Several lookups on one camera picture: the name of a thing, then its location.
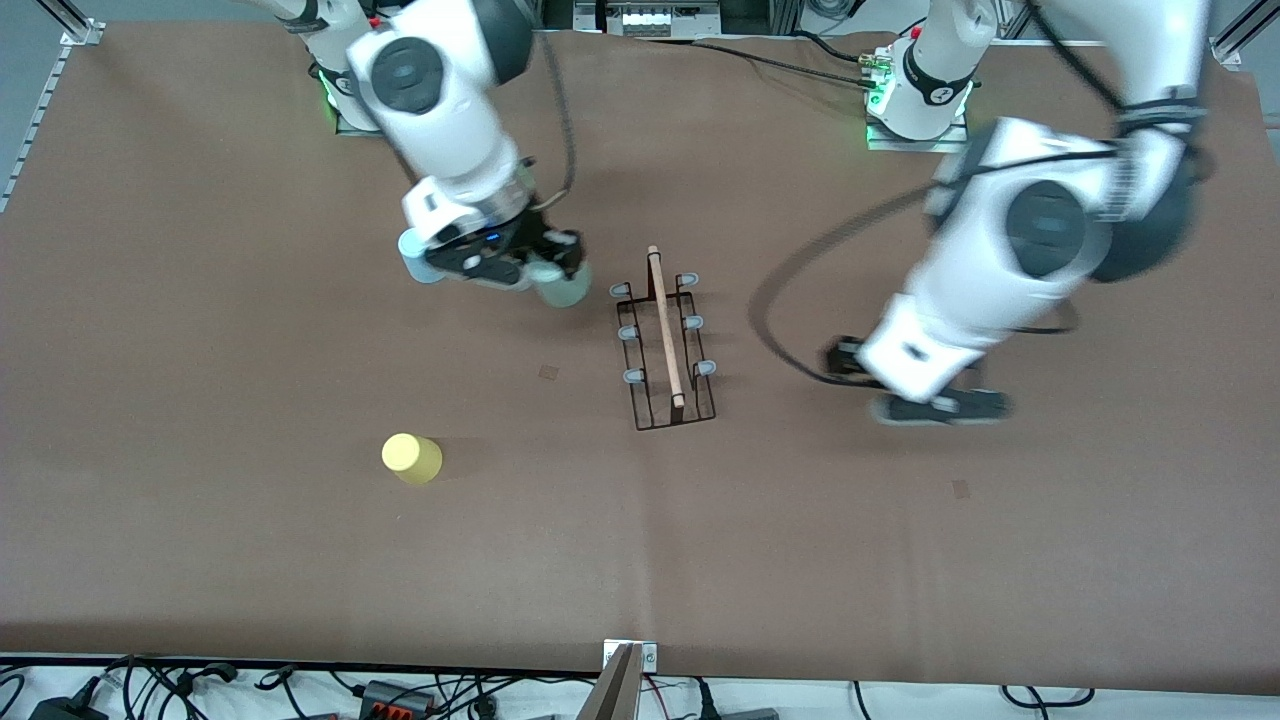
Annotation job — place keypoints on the aluminium frame profile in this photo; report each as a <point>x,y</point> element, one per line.
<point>1240,35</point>
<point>75,28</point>

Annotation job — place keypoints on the black power adapter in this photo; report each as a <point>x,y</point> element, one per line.
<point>65,710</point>

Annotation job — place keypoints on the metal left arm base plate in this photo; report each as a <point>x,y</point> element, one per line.
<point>900,143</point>

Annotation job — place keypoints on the light blue plastic cup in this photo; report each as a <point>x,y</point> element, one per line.
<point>415,269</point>

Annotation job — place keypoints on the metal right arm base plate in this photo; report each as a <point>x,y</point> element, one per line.
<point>350,126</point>

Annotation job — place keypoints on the white power strip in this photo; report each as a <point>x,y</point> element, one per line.
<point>645,20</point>

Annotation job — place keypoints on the perforated metal rail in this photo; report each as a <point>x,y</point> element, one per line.
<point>35,120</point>

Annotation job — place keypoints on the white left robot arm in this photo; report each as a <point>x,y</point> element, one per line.
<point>950,310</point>

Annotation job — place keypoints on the yellow plastic cup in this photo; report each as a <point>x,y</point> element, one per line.
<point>412,458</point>

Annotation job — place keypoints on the aluminium camera post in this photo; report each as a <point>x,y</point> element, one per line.
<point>618,692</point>

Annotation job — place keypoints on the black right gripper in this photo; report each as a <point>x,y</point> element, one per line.
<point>541,243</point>

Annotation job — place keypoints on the black box with orange connectors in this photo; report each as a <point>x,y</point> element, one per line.
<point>385,696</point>

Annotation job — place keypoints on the silver mounting bracket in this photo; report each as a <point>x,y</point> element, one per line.
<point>649,656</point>

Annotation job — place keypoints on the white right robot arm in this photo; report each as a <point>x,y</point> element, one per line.
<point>450,130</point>

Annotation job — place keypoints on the brown table mat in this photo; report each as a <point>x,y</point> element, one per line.
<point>640,560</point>

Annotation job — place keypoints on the pale green plastic cup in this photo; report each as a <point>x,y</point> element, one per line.
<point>566,291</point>

